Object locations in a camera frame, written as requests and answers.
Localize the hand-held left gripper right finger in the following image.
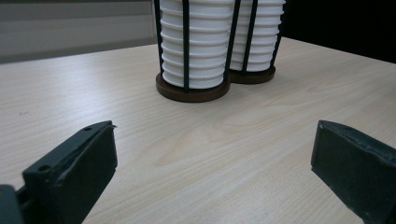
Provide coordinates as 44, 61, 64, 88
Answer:
310, 119, 396, 224

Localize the black wire cup holder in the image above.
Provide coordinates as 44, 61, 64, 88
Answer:
153, 0, 286, 104

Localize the short stack of white cups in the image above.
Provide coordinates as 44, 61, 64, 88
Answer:
159, 0, 236, 90

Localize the tall stack of white cups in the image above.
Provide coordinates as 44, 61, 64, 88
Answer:
230, 0, 287, 73

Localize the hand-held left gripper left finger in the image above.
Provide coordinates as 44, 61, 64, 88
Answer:
17, 120, 119, 224

